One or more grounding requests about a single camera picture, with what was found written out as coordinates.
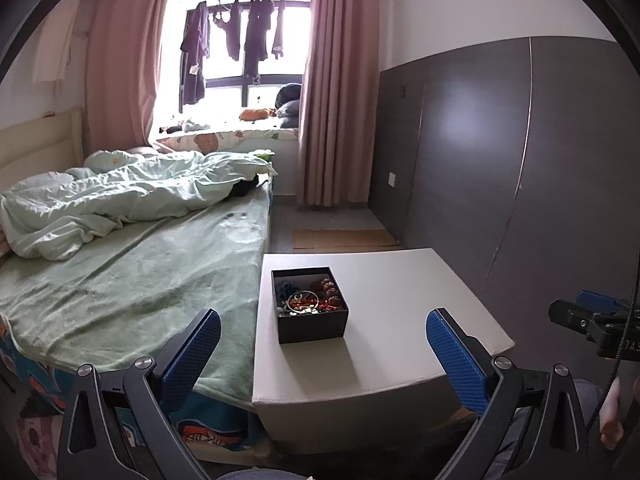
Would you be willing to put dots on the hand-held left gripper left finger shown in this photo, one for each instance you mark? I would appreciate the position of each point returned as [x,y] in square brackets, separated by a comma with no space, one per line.
[195,355]

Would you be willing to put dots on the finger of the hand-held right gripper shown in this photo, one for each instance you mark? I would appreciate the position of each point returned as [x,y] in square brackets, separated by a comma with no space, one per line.
[570,315]
[600,300]

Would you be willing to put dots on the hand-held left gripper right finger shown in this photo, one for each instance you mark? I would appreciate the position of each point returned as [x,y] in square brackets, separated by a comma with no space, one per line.
[455,360]

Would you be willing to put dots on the black jewelry box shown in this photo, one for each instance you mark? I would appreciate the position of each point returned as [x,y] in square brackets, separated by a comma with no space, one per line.
[312,330]

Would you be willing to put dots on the person's right hand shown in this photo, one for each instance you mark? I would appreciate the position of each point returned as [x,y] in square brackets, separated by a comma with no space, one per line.
[611,420]

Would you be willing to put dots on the white low table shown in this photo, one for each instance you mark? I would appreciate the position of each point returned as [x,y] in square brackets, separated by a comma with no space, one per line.
[400,310]

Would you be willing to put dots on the bed with green sheet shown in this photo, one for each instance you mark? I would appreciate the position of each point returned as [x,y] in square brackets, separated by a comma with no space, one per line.
[140,290]

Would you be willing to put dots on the flat cardboard sheet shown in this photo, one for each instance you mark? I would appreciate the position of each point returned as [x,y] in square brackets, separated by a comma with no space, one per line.
[345,239]

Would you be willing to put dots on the pale green quilt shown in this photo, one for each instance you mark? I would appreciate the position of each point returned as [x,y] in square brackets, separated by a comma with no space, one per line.
[125,195]

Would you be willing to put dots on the printed window seat cushion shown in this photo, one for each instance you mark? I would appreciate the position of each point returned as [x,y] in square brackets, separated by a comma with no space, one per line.
[230,139]

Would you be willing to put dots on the orange plush toy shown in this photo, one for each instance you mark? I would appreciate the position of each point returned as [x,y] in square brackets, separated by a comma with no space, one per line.
[256,114]

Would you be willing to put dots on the cream headboard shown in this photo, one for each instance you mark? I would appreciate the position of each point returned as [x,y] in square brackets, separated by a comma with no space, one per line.
[40,150]

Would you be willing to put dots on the dark blue cushions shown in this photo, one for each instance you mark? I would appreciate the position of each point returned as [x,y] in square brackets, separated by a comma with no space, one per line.
[289,107]

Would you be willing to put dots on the long dark hanging garment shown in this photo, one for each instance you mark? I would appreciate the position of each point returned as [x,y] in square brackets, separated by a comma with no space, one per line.
[194,60]

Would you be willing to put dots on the pink curtain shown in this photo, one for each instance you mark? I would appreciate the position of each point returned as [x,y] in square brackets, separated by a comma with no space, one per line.
[340,85]
[125,60]

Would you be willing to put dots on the small purple hanging garment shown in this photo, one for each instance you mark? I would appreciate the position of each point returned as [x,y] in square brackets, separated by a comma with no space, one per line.
[227,32]

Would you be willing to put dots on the dark hanging shirt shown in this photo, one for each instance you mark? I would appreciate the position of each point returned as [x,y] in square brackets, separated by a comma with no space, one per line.
[257,35]

